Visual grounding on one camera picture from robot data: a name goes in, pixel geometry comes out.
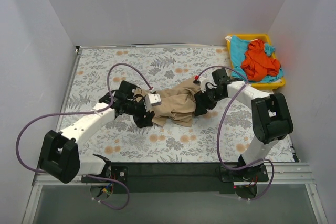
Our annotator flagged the beige t shirt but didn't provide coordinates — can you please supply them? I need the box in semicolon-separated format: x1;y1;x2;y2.
152;78;201;127

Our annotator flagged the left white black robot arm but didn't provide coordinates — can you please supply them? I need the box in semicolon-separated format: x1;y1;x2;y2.
38;81;161;184

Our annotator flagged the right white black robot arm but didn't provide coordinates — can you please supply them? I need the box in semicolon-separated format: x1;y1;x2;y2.
193;68;293;181

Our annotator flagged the floral patterned table mat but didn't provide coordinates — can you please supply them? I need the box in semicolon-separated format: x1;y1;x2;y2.
51;46;300;164

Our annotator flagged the orange t shirt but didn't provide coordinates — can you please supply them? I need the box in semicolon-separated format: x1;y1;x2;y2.
241;39;281;82

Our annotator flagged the turquoise t shirt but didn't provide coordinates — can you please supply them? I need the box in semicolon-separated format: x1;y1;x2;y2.
229;35;284;84

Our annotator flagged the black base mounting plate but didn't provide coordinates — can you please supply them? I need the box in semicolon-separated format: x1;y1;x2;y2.
81;163;270;195

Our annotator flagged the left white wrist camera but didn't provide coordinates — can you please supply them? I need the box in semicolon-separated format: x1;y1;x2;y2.
145;93;162;109

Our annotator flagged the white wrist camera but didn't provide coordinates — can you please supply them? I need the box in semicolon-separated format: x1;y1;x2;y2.
193;76;210;92
145;93;162;109

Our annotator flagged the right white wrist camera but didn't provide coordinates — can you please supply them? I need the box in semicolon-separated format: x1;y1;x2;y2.
193;76;210;92

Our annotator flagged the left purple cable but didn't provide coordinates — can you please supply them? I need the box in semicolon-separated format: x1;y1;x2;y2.
16;62;158;211

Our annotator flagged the aluminium frame rail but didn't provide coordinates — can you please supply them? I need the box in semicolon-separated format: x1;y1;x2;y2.
33;162;316;186

